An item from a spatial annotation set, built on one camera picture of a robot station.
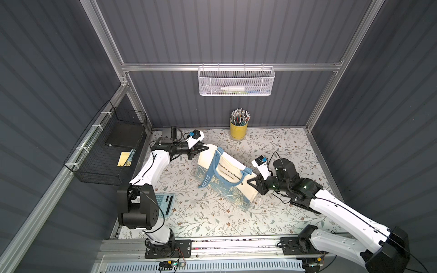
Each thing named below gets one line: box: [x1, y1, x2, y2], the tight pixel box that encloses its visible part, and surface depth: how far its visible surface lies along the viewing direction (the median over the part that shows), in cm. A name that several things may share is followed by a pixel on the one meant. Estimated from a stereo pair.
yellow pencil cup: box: [229, 121, 249, 142], surface depth 109 cm
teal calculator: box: [154, 193, 176, 218], surface depth 86 cm
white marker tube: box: [220, 85, 246, 92], surface depth 92 cm
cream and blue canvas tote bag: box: [196, 143, 259, 212], surface depth 84 cm
